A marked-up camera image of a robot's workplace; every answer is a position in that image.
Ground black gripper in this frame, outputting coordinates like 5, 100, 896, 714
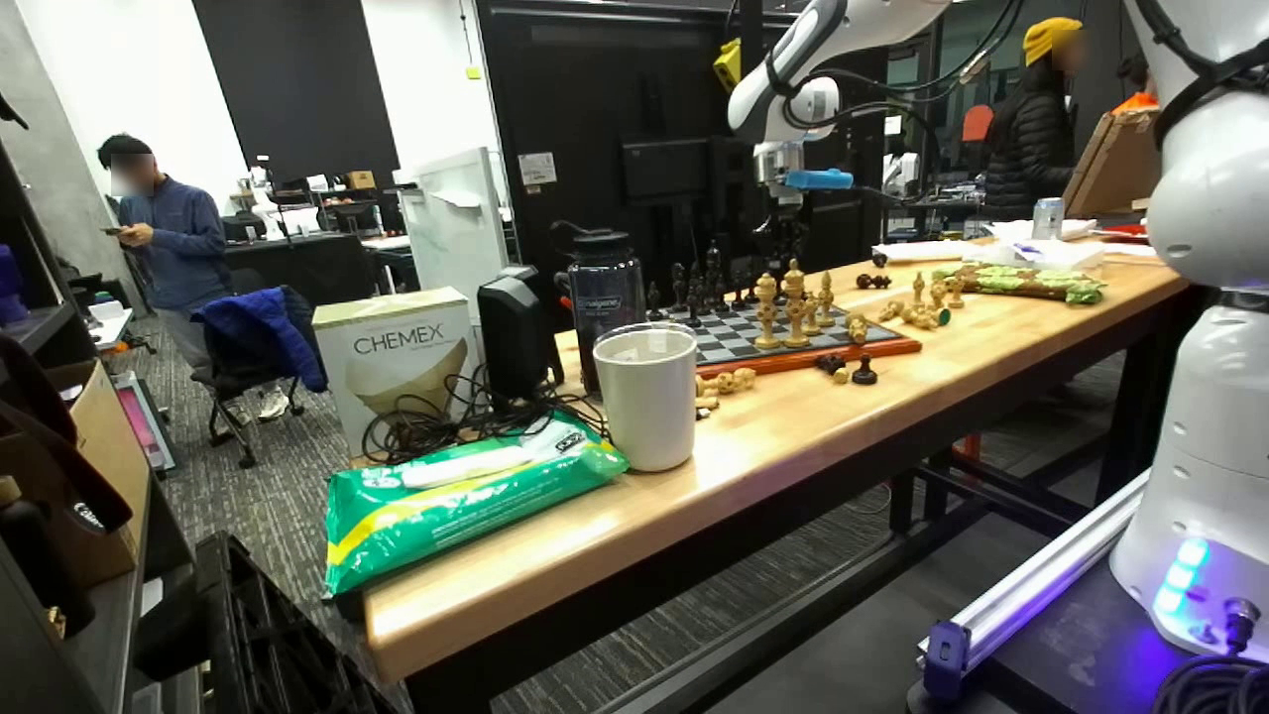
773, 191, 865, 263

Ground tall light wooden chess piece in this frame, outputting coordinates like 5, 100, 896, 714
781, 253, 814, 337

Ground tall black chess piece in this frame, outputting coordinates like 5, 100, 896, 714
703, 242, 730, 316

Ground yellow hanging tag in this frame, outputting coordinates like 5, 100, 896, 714
711, 35, 749, 96

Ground artichoke print pot holder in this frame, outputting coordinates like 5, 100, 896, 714
945, 256, 1110, 310

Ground dark blender jar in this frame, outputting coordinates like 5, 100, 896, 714
551, 226, 651, 396

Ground person with yellow beanie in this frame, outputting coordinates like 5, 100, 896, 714
983, 13, 1091, 222

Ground white paper sheets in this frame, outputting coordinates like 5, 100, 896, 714
988, 215, 1140, 269

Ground black coffee grinder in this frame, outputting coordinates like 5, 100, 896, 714
470, 267, 553, 423

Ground white Chemex filter box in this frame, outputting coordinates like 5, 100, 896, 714
309, 287, 487, 452

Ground green snack bag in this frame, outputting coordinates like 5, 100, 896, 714
315, 407, 630, 603

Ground black office desk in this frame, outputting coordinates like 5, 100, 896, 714
220, 230, 415, 304

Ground blue jacket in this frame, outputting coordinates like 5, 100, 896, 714
192, 287, 334, 396

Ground black office chair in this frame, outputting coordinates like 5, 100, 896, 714
199, 359, 313, 473

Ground person in blue sweater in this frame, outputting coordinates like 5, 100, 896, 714
96, 129, 237, 387

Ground black plastic crate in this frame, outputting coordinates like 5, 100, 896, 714
129, 528, 400, 714

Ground pink flat item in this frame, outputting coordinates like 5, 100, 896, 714
114, 370, 179, 473

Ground brown cardboard storage box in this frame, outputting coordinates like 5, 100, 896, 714
50, 354, 154, 588

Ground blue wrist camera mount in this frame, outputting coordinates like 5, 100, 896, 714
781, 168, 859, 199

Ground chessboard with brown wooden frame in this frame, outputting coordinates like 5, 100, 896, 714
652, 292, 926, 382

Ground black metal table frame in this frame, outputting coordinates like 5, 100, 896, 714
392, 283, 1206, 714

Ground aluminium rail with blue end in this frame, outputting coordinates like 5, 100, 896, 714
919, 469, 1155, 702

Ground tangled black power cord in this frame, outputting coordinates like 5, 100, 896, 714
355, 376, 490, 462

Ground coiled black cable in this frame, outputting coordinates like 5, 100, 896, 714
1155, 651, 1269, 714

